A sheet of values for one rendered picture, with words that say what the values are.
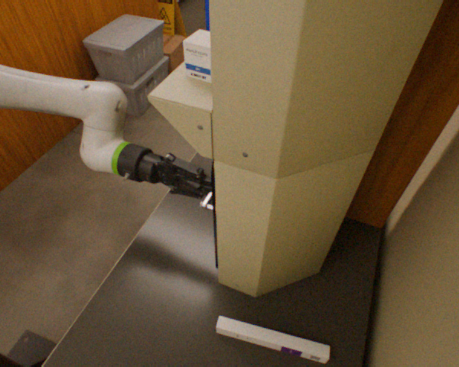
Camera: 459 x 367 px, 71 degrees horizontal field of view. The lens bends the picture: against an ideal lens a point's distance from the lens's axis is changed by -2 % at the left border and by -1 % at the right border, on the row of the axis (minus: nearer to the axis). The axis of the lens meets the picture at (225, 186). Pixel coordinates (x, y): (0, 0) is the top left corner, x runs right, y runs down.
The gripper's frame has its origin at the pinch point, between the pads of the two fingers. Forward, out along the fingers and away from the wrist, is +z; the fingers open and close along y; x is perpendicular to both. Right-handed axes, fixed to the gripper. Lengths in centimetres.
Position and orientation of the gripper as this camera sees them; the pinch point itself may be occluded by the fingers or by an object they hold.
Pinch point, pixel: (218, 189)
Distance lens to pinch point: 79.2
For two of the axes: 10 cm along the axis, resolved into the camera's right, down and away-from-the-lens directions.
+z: 9.2, 3.0, -2.6
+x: 4.0, -6.9, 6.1
